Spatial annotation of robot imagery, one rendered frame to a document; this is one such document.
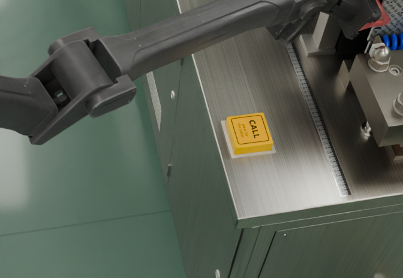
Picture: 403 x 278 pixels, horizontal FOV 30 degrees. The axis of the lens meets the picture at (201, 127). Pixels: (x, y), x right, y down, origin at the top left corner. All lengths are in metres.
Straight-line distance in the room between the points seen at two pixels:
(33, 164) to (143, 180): 0.35
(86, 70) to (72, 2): 1.86
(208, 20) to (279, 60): 0.44
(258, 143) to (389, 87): 0.24
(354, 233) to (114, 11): 1.58
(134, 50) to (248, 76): 0.49
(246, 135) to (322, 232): 0.24
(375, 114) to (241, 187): 0.26
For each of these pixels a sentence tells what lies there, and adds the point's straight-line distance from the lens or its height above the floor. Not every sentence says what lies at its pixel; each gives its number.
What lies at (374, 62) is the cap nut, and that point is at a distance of 1.33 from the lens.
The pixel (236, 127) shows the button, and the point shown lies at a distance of 1.34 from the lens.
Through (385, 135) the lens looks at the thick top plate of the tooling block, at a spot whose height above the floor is 1.00.
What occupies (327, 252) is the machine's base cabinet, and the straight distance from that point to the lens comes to 1.51.
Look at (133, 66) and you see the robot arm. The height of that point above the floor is 1.24.
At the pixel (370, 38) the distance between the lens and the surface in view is 1.40.
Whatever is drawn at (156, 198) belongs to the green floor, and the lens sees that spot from 2.32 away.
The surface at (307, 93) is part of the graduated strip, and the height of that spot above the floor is 0.90.
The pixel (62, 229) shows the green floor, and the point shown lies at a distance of 2.27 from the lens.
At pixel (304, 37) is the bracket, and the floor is 0.91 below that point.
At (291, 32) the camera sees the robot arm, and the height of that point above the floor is 1.10.
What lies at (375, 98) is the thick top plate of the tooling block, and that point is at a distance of 1.31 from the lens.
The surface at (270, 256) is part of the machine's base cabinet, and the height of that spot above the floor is 0.72.
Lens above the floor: 2.00
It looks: 54 degrees down
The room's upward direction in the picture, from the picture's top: 9 degrees clockwise
